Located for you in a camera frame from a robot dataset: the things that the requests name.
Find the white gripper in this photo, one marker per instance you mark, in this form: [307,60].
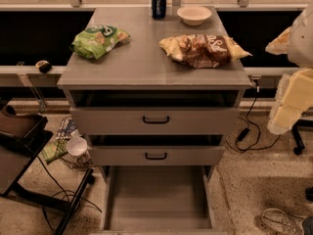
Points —
[302,40]

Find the green rice chip bag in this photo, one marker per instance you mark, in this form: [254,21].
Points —
[96,41]

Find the brown yellow chip bag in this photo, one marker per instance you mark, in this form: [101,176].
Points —
[201,51]

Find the grey drawer cabinet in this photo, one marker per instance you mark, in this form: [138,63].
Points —
[141,64]

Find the top grey drawer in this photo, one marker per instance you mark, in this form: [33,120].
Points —
[151,112]

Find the grey drawer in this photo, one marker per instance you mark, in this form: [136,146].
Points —
[157,200]
[156,150]
[151,112]

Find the bottom grey drawer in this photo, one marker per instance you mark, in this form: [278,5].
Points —
[157,200]

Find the middle grey drawer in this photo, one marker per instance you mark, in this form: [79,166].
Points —
[156,150]

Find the white paper bowl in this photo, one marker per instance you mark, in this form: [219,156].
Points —
[194,15]

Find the blue soda can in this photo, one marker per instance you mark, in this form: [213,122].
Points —
[159,9]

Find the white cup on floor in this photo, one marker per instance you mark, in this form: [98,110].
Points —
[77,146]

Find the black tape measure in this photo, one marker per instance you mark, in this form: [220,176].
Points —
[43,66]

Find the green packet on floor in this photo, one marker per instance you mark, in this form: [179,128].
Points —
[54,150]

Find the black table stand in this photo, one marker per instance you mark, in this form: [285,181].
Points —
[22,138]

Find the wire mesh basket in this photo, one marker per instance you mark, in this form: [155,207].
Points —
[66,131]

